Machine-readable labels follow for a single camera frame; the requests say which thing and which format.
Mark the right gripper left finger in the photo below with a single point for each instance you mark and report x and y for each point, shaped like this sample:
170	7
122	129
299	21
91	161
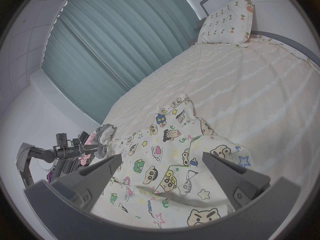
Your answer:
95	176

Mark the white printed pyjama top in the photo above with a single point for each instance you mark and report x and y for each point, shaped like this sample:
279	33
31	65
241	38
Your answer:
160	154

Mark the grey garment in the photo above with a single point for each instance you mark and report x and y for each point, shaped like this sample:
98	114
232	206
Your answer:
106	136

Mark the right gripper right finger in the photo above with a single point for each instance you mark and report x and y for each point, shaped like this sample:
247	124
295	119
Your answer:
232	179

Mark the blue-green curtain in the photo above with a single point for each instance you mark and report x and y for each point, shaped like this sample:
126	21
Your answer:
112	46

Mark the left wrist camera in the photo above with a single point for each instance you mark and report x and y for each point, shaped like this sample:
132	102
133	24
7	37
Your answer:
76	142

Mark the bed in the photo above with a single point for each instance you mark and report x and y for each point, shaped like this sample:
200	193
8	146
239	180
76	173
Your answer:
250	96

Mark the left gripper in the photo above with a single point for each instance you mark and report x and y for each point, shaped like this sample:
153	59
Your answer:
75	151

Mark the purple bundle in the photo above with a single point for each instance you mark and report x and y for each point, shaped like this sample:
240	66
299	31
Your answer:
51	176

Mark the pink garment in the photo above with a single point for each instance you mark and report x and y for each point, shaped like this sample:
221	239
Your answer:
86	156

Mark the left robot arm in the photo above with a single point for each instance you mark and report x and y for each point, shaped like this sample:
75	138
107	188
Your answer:
40	155

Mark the white printed pillow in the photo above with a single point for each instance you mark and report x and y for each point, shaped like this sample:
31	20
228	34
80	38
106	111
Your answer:
225	24

